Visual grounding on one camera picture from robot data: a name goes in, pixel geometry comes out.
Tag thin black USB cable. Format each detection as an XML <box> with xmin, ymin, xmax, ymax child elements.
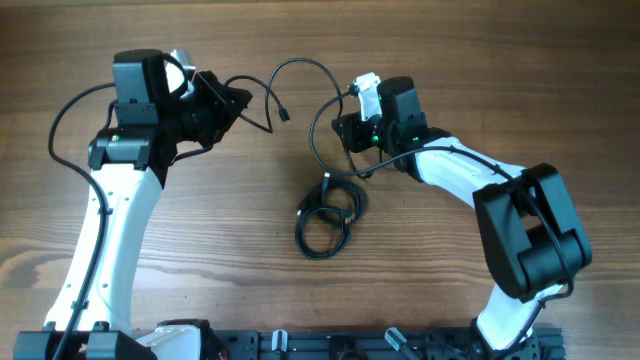
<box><xmin>222</xmin><ymin>57</ymin><xmax>374</xmax><ymax>180</ymax></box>

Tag black cable gold plug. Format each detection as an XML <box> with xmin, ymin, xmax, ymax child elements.
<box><xmin>295</xmin><ymin>205</ymin><xmax>359</xmax><ymax>260</ymax></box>

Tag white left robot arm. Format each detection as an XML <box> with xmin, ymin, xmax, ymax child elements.
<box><xmin>13</xmin><ymin>49</ymin><xmax>252</xmax><ymax>359</ymax></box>

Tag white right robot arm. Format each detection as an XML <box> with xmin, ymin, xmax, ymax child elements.
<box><xmin>332</xmin><ymin>73</ymin><xmax>592</xmax><ymax>359</ymax></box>

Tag thick black coiled cable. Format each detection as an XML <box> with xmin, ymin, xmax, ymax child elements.
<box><xmin>298</xmin><ymin>172</ymin><xmax>369</xmax><ymax>229</ymax></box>

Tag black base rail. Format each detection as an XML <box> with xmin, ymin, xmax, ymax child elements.
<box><xmin>157</xmin><ymin>319</ymin><xmax>566</xmax><ymax>360</ymax></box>

